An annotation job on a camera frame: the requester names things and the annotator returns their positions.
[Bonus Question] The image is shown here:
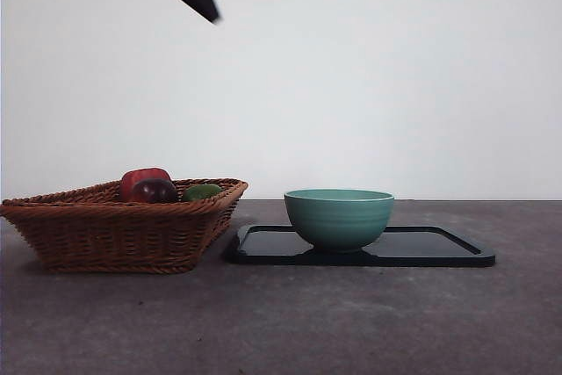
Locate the teal bowl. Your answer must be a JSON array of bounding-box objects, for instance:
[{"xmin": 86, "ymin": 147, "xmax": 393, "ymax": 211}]
[{"xmin": 283, "ymin": 188, "xmax": 395, "ymax": 255}]

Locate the red apple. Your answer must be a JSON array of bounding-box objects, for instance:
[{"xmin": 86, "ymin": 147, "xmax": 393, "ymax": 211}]
[{"xmin": 120, "ymin": 167, "xmax": 173, "ymax": 203}]

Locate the dark purple fruit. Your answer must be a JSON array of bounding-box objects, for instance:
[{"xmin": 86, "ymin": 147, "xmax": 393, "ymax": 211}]
[{"xmin": 131, "ymin": 177, "xmax": 179, "ymax": 204}]

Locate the green fruit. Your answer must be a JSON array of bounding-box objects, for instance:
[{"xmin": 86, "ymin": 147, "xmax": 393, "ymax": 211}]
[{"xmin": 182, "ymin": 183, "xmax": 224, "ymax": 203}]

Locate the brown wicker basket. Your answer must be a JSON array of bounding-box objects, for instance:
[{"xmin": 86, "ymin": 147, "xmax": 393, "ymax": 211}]
[{"xmin": 0, "ymin": 177, "xmax": 249, "ymax": 275}]

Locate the dark rectangular tray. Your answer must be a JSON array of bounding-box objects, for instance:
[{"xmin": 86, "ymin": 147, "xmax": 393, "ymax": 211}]
[{"xmin": 224, "ymin": 224, "xmax": 497, "ymax": 268}]

